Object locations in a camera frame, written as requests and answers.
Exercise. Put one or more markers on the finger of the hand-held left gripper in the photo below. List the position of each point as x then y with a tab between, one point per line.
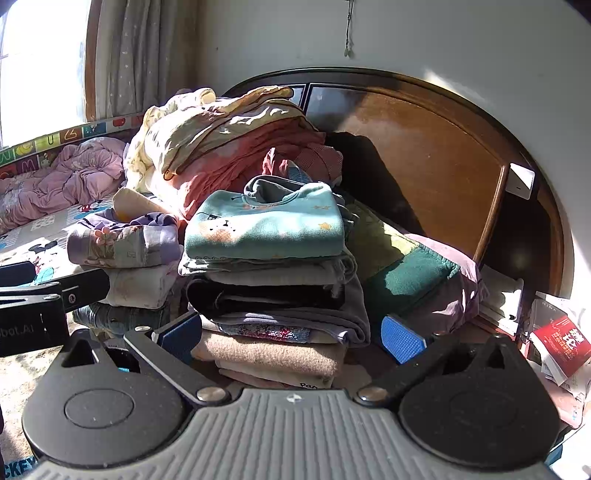
16	273
83	290

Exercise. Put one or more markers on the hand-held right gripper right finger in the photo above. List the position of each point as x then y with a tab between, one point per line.
401	339

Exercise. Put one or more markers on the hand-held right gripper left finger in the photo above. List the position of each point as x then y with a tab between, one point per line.
178	337

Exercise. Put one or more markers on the teal printed sweatshirt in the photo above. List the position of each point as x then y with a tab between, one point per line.
258	226

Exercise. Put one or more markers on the blue jeans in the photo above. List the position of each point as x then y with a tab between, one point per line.
120	318

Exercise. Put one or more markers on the lavender grey pants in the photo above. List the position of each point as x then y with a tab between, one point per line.
355	314

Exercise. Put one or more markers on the cream folded garment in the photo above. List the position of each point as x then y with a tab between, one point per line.
138	286

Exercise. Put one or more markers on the purple floral garment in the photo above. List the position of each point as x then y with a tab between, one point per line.
120	240

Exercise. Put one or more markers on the black folded garment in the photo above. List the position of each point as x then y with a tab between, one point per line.
258	297

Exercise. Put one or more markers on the colourful sequined garment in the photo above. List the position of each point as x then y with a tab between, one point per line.
268	332

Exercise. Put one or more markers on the tan folded sweater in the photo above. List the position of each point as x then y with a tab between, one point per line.
268	355

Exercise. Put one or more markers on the pale pink folded garment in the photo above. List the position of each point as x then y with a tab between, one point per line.
277	378

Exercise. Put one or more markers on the stack of white books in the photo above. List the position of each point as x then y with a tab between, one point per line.
503	300

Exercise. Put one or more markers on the pink quilt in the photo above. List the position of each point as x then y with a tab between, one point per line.
69	175

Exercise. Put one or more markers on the grey folded garment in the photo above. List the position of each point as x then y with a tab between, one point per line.
277	272

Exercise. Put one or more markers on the alphabet foam bumper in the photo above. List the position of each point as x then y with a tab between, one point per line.
55	141

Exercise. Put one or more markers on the red book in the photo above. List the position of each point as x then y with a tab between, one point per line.
561	339

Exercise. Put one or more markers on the salmon pink blanket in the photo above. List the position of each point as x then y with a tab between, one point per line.
221	170

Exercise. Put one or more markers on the wooden headboard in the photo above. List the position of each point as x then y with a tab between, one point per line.
438	152

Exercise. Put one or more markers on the cream yellow quilt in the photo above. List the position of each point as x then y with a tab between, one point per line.
184	129

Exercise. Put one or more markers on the red striped garment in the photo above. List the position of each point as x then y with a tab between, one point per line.
318	161

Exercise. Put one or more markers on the window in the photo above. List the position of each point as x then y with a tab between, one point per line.
41	69

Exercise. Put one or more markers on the pale dotted curtain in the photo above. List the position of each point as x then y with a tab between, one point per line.
138	55

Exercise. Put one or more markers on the white wall switch box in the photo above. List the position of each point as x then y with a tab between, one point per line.
519	182

